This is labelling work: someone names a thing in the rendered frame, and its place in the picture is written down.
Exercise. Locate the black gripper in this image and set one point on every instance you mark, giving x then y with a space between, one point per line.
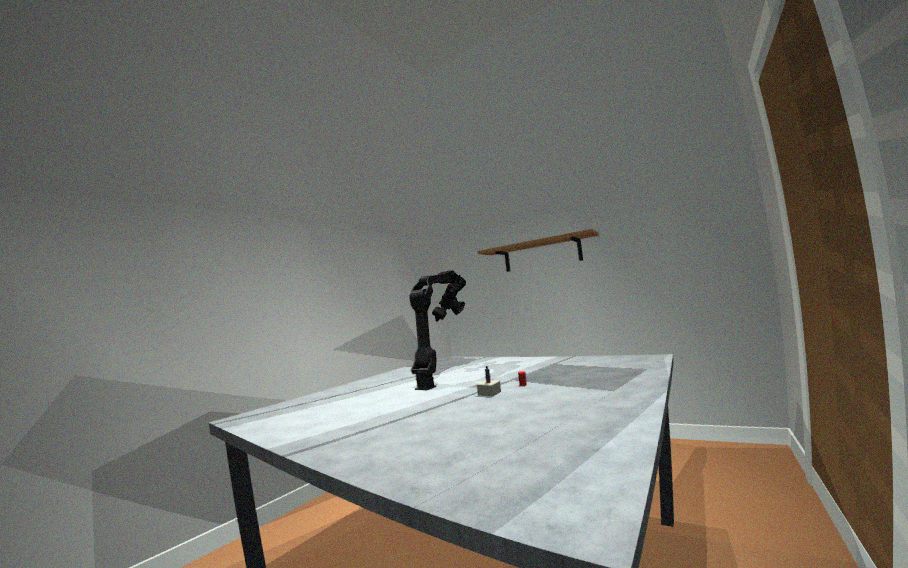
440 313

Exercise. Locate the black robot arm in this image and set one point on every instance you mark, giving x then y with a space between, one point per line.
420 299

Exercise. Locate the beige square block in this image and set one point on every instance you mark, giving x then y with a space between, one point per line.
489 389

